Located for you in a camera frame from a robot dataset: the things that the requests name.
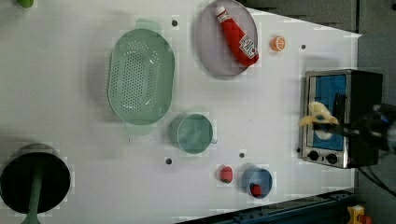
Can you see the green colander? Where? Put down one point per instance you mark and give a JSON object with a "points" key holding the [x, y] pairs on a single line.
{"points": [[141, 74]]}

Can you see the black toaster oven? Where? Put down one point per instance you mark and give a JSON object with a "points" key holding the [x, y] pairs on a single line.
{"points": [[348, 94]]}

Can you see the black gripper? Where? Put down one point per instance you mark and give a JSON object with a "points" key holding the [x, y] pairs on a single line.
{"points": [[375, 128]]}

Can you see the small red toy in cup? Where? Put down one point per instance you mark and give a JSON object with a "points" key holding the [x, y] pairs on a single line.
{"points": [[256, 190]]}

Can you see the yellow peeled banana toy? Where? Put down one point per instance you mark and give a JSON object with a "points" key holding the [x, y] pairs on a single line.
{"points": [[317, 113]]}

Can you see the green spatula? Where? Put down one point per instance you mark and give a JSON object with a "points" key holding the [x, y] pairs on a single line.
{"points": [[31, 217]]}

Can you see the red ketchup bottle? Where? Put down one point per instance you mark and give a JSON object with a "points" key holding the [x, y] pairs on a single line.
{"points": [[241, 45]]}

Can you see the green mug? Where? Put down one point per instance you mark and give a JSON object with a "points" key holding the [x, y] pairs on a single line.
{"points": [[192, 133]]}

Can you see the black utensil cup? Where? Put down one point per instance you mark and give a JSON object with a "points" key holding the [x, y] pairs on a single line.
{"points": [[17, 178]]}

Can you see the yellow red clamp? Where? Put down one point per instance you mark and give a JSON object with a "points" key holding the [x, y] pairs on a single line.
{"points": [[358, 216]]}

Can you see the red strawberry toy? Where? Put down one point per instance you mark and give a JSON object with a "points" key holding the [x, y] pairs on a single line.
{"points": [[226, 174]]}

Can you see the orange slice toy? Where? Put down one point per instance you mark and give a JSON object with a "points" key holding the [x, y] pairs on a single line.
{"points": [[278, 43]]}

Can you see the green round object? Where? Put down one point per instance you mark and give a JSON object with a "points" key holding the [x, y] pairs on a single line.
{"points": [[25, 3]]}

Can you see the grey round plate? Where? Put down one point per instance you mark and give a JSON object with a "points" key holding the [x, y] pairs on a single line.
{"points": [[211, 44]]}

